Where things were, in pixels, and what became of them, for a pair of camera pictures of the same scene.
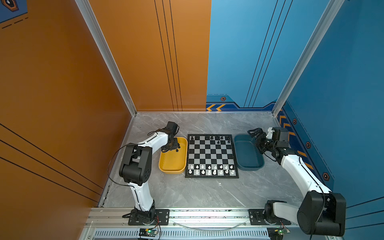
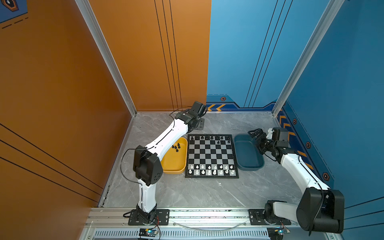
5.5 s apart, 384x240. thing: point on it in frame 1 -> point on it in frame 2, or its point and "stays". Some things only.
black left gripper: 175,145 -> 199,120
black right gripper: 263,135 stays
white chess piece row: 210,171 stays
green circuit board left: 147,232 stays
